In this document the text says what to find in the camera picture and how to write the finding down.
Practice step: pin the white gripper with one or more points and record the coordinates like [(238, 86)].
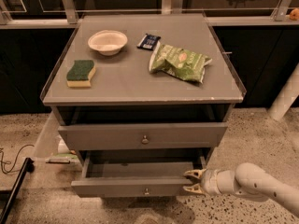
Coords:
[(209, 180)]

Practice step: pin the grey drawer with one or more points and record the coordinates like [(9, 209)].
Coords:
[(142, 136), (137, 173)]

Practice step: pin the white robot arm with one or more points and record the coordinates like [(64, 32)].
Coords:
[(247, 181)]

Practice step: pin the grey drawer cabinet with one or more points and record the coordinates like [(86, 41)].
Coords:
[(124, 91)]

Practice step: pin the grey top drawer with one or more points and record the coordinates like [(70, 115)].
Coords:
[(142, 136)]

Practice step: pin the green chip bag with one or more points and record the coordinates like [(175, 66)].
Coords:
[(177, 62)]

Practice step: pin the white pole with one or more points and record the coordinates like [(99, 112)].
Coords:
[(286, 96)]

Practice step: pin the dark blue snack packet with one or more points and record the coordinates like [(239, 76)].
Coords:
[(148, 42)]

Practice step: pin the green yellow sponge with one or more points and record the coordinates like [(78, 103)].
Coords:
[(81, 74)]

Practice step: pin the white paper bowl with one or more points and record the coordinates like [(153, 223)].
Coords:
[(108, 42)]

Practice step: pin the black metal stand leg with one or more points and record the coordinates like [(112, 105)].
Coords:
[(8, 197)]

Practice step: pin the orange fruit on ledge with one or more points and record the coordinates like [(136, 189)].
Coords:
[(294, 15)]

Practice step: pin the metal window railing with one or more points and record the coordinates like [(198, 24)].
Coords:
[(65, 13)]

